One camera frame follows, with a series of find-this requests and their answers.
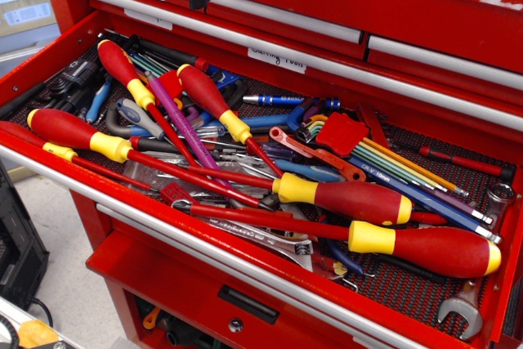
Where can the blue 10mm hex key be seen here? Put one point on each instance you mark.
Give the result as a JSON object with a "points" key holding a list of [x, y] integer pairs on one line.
{"points": [[451, 214]]}

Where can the chrome adjustable wrench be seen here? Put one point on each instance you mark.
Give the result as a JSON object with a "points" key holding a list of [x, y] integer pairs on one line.
{"points": [[297, 249]]}

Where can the blue grey handled screwdriver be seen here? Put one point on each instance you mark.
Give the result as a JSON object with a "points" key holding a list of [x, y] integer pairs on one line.
{"points": [[132, 112]]}

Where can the black box on floor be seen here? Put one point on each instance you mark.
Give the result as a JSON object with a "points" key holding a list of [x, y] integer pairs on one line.
{"points": [[24, 257]]}

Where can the large red yellow screwdriver, front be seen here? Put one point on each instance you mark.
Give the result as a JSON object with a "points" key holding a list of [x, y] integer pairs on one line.
{"points": [[443, 250]]}

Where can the chrome open-end spanner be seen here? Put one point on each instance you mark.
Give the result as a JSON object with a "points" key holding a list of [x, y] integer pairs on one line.
{"points": [[466, 304]]}

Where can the red tool cabinet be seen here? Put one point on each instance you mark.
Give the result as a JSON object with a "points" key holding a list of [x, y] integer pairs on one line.
{"points": [[310, 18]]}

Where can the blue Bosch pen screwdriver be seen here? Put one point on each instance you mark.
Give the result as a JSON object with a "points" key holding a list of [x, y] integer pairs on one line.
{"points": [[269, 100]]}

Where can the blue hex key holder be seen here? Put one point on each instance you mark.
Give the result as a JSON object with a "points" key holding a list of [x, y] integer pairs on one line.
{"points": [[221, 77]]}

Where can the red holder colourful hex keys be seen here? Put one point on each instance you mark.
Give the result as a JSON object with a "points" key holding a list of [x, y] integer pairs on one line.
{"points": [[342, 135]]}

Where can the black hex key set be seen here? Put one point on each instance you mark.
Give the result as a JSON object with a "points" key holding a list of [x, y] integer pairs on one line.
{"points": [[74, 88]]}

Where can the small red precision screwdriver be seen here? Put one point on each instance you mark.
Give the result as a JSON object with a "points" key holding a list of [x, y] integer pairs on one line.
{"points": [[501, 172]]}

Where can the small blue screwdriver left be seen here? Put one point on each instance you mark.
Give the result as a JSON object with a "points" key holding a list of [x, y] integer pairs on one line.
{"points": [[98, 100]]}

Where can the open red drawer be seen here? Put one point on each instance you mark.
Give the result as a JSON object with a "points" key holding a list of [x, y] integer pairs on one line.
{"points": [[246, 296]]}

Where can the thin red yellow screwdriver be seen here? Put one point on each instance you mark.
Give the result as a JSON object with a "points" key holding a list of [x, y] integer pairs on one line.
{"points": [[70, 155]]}

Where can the purple pink marker tool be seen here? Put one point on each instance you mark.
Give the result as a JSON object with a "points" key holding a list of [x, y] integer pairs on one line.
{"points": [[181, 123]]}

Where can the orange red flat wrench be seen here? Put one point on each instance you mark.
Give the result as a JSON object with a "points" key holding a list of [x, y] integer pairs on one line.
{"points": [[347, 170]]}

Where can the blue handled tool centre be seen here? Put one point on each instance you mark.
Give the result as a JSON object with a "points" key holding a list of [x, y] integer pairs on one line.
{"points": [[313, 172]]}

